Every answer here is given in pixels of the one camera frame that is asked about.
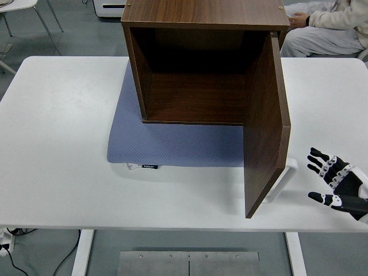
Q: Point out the brown wooden cabinet door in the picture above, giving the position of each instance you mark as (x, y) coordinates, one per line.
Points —
(264, 129)

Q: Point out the white floor appliance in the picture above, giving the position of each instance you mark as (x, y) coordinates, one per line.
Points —
(109, 11)

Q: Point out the white power strip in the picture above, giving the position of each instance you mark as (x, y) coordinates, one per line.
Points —
(5, 241)

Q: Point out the white mat tag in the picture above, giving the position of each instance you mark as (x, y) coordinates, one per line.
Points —
(131, 167)

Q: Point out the person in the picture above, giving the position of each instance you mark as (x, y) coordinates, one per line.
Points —
(330, 37)

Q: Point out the blue textured mat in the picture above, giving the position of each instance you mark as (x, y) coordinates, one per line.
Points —
(172, 146)

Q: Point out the black mat label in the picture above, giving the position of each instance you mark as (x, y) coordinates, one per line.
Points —
(150, 166)

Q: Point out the person's left hand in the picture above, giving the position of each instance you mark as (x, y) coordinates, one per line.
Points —
(299, 20)

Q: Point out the grey metal plate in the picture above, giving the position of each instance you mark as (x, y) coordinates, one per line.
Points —
(224, 266)
(152, 266)

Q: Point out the brown wooden cabinet body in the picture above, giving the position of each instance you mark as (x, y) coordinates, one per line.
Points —
(201, 11)

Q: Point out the grey floor outlet cover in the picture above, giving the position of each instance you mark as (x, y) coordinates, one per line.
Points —
(5, 49)

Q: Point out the white table leg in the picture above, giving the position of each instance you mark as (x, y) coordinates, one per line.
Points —
(296, 253)
(82, 253)

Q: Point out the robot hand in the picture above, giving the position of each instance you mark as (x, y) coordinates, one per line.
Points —
(349, 184)

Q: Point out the white chair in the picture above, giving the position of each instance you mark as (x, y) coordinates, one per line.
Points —
(17, 4)

